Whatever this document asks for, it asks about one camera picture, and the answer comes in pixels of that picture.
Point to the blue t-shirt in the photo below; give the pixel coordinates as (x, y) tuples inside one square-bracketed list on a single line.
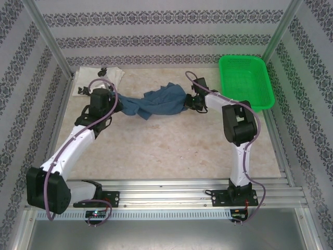
[(161, 101)]

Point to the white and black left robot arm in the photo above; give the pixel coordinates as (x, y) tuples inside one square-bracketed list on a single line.
[(75, 145)]

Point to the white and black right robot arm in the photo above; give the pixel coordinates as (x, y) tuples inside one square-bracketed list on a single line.
[(242, 161)]

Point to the folded white printed t-shirt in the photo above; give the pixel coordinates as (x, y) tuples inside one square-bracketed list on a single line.
[(83, 78)]

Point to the green plastic basket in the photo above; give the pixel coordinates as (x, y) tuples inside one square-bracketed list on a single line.
[(244, 78)]

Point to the grey metal shelf panel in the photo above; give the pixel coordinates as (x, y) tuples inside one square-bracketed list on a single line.
[(166, 234)]

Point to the aluminium side rail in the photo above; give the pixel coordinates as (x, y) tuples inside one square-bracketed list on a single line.
[(63, 104), (282, 161)]

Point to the aluminium frame post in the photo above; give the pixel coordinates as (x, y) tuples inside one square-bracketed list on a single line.
[(287, 26), (50, 39)]

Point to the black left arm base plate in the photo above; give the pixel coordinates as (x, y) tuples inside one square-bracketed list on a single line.
[(113, 198)]

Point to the aluminium mounting rail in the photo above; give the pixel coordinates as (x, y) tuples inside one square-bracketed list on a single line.
[(166, 195)]

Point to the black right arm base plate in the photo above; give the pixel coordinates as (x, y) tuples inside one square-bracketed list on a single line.
[(219, 199)]

